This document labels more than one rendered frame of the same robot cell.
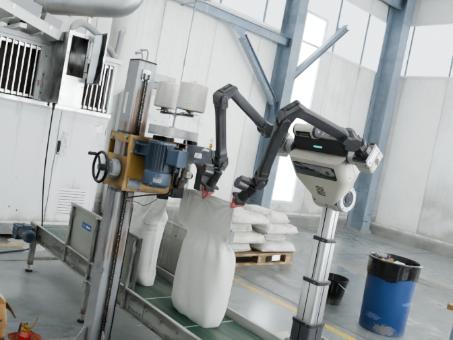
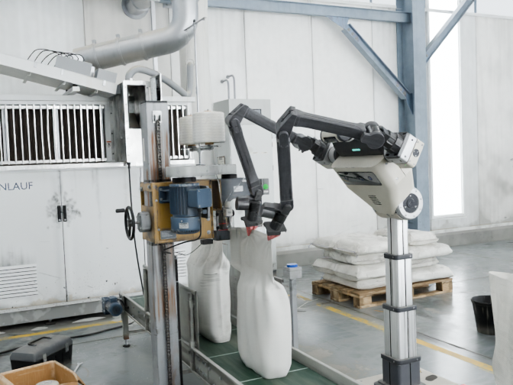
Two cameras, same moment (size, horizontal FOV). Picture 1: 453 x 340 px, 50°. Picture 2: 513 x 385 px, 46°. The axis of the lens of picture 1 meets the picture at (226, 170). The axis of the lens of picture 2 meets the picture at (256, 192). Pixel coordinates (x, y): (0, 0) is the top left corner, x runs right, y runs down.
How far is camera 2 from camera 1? 0.78 m
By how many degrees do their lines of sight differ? 15
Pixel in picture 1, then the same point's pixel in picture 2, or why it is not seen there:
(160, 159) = (182, 202)
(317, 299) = (401, 328)
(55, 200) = not seen: hidden behind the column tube
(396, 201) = not seen: outside the picture
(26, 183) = (119, 252)
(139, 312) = (205, 372)
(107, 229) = (153, 287)
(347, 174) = (392, 174)
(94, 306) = (157, 371)
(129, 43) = (201, 75)
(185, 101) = (198, 134)
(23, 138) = (105, 205)
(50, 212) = not seen: hidden behind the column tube
